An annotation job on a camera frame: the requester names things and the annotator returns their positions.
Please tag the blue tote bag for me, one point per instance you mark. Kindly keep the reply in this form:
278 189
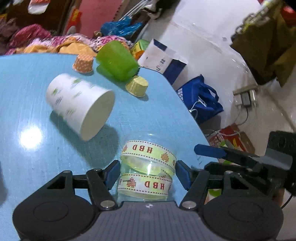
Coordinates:
201 99

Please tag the pink foam mat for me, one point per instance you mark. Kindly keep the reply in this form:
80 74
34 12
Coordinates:
95 13

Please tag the power strip with chargers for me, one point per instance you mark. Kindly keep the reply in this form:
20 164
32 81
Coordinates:
245 96

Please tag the clear cup with HBD ribbon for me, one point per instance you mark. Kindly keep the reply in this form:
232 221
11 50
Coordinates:
147 167

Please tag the green plastic cup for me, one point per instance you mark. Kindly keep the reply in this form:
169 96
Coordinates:
117 61

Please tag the white and blue paper bag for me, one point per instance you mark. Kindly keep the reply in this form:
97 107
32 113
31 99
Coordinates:
160 58

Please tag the white paper cup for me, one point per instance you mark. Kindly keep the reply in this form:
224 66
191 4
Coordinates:
84 106

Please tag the blue plastic bag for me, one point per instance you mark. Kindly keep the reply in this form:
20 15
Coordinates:
122 28

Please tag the orange dotted cupcake liner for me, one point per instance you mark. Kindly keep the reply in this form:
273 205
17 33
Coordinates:
83 63

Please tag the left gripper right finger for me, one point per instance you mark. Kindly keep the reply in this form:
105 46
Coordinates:
195 182

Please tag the pink floral blanket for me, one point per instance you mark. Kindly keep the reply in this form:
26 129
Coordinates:
35 39

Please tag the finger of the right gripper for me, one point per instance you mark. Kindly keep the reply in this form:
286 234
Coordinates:
225 153

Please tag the yellow dotted cupcake liner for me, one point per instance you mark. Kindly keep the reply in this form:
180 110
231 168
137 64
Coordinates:
137 86

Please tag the brown hanging cloth bag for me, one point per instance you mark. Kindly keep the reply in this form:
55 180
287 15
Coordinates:
266 42

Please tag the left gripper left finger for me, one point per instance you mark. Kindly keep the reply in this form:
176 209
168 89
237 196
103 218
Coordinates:
100 182

